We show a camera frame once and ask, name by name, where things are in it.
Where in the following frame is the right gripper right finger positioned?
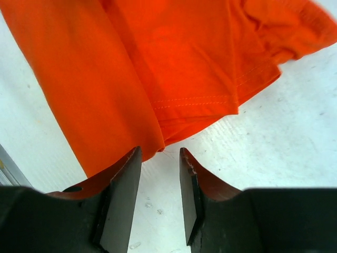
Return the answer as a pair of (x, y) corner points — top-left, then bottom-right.
(179, 148), (241, 252)

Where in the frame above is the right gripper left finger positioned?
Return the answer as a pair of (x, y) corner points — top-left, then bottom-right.
(49, 147), (142, 252)

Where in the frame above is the aluminium rail frame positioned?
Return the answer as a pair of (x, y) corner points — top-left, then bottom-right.
(0, 145), (32, 188)

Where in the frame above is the orange t shirt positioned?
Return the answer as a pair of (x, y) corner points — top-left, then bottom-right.
(1, 1), (336, 177)

